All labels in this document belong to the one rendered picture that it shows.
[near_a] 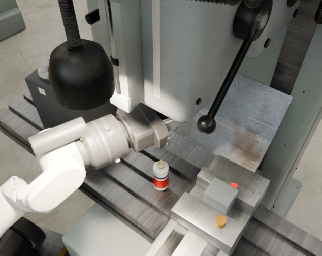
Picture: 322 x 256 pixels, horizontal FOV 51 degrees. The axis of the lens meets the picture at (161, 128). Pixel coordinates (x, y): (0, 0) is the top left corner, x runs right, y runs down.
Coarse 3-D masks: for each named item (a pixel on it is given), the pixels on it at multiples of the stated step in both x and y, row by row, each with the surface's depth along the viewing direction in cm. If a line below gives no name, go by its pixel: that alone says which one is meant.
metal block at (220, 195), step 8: (216, 184) 75; (224, 184) 75; (208, 192) 74; (216, 192) 74; (224, 192) 74; (232, 192) 74; (208, 200) 74; (216, 200) 72; (224, 200) 72; (232, 200) 73; (216, 208) 74; (224, 208) 72
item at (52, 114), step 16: (48, 64) 95; (32, 80) 92; (48, 80) 90; (32, 96) 97; (48, 96) 92; (48, 112) 99; (64, 112) 94; (80, 112) 89; (96, 112) 91; (112, 112) 99
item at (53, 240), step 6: (42, 228) 139; (48, 234) 137; (54, 234) 137; (60, 234) 137; (48, 240) 135; (54, 240) 135; (60, 240) 135; (42, 246) 134; (48, 246) 134; (54, 246) 134; (60, 246) 134; (36, 252) 132; (42, 252) 132; (48, 252) 132; (54, 252) 132; (60, 252) 132; (66, 252) 137
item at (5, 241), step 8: (8, 232) 116; (16, 232) 124; (0, 240) 114; (8, 240) 114; (16, 240) 116; (24, 240) 118; (0, 248) 112; (8, 248) 113; (16, 248) 115; (24, 248) 120
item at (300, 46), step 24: (312, 0) 73; (288, 24) 80; (312, 24) 76; (288, 48) 84; (312, 48) 80; (240, 72) 98; (264, 72) 93; (288, 72) 88; (312, 72) 84; (312, 96) 88; (288, 120) 98; (312, 120) 95; (288, 144) 104; (264, 168) 117; (288, 168) 112
